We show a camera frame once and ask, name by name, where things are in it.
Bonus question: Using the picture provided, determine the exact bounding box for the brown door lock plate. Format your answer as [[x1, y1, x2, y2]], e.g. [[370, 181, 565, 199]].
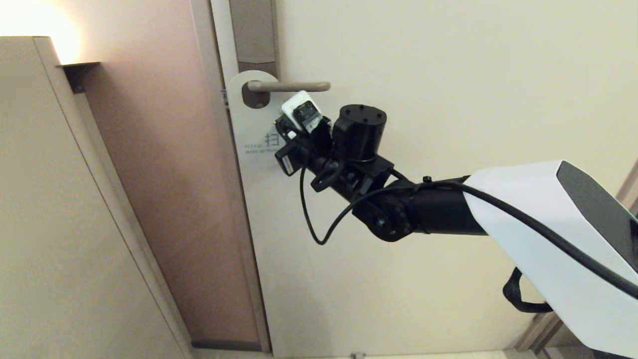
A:
[[230, 0, 279, 109]]

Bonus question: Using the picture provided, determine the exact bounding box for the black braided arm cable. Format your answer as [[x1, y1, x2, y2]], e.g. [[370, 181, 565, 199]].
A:
[[502, 268, 554, 314]]

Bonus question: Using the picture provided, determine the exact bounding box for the blue do-not-disturb door hanger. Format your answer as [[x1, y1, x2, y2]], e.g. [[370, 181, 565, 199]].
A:
[[227, 70, 287, 169]]

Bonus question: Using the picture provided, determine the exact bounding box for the beige metal door handle lever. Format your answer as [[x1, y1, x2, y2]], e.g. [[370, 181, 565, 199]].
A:
[[247, 81, 331, 93]]

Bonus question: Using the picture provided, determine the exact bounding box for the beige cabinet panel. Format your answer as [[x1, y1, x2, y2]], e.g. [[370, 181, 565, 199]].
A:
[[0, 36, 195, 359]]

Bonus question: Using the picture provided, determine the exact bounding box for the black right camera bracket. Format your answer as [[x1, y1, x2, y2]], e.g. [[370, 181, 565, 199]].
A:
[[294, 102, 333, 153]]

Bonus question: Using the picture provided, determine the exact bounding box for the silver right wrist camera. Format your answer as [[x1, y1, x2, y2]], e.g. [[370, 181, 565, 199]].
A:
[[282, 91, 320, 133]]

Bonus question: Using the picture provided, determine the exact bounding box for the cream door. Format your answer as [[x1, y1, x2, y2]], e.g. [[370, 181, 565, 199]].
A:
[[210, 0, 638, 357]]

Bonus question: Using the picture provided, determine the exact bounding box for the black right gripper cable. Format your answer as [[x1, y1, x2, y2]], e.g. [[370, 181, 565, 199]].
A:
[[299, 167, 638, 300]]

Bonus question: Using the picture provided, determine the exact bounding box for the dark wall lamp bracket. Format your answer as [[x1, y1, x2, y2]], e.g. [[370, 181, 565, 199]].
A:
[[56, 62, 100, 94]]

